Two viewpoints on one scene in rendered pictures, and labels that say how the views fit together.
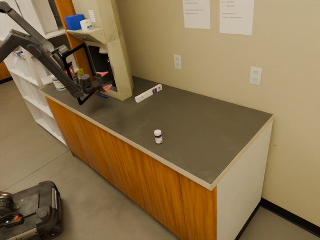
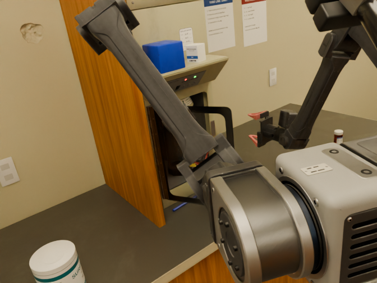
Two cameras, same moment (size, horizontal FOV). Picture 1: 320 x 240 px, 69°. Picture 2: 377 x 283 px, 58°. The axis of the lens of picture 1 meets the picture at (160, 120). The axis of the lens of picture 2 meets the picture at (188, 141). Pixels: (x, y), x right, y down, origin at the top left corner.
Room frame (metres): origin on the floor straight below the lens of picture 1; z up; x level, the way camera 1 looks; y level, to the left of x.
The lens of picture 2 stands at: (1.65, 1.64, 1.74)
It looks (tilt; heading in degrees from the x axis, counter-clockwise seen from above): 24 degrees down; 277
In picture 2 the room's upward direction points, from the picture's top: 8 degrees counter-clockwise
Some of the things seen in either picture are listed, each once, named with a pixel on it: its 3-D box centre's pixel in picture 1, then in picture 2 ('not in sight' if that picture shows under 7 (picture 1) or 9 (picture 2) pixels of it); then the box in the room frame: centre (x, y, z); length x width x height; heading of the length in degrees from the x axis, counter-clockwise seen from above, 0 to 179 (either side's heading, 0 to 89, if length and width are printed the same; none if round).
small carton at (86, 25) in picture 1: (86, 25); (196, 53); (1.73, 0.39, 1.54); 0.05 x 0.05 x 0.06; 58
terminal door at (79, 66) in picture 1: (82, 74); (194, 158); (1.76, 0.54, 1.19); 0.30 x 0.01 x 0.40; 160
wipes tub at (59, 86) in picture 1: (60, 81); (59, 273); (2.18, 0.89, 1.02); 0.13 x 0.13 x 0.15
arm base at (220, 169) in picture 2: not in sight; (229, 192); (1.65, 1.19, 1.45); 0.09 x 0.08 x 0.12; 17
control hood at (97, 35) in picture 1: (85, 36); (187, 77); (1.77, 0.43, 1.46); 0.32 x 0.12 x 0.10; 41
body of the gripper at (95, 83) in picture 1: (95, 85); (271, 131); (1.47, 0.39, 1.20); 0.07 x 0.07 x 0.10; 41
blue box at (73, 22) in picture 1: (75, 22); (164, 56); (1.83, 0.48, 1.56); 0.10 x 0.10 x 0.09; 41
